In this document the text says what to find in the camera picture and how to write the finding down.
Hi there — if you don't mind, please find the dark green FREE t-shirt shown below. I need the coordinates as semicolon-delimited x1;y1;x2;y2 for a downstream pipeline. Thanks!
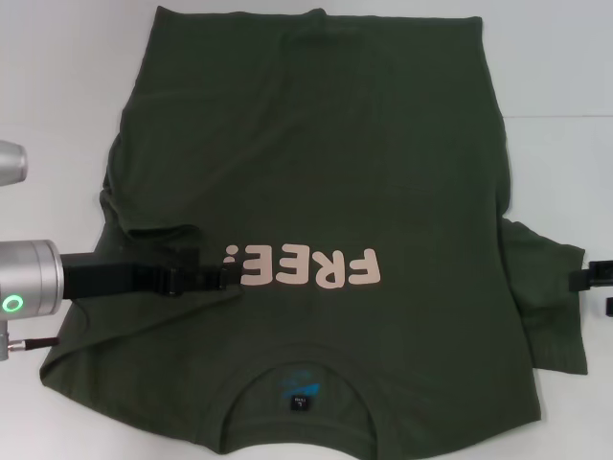
37;5;590;460

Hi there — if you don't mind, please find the thin black cable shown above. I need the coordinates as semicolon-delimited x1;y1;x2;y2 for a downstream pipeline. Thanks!
10;335;61;350

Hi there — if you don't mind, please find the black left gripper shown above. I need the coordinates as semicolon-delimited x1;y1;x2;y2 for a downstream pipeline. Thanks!
59;247;241;301

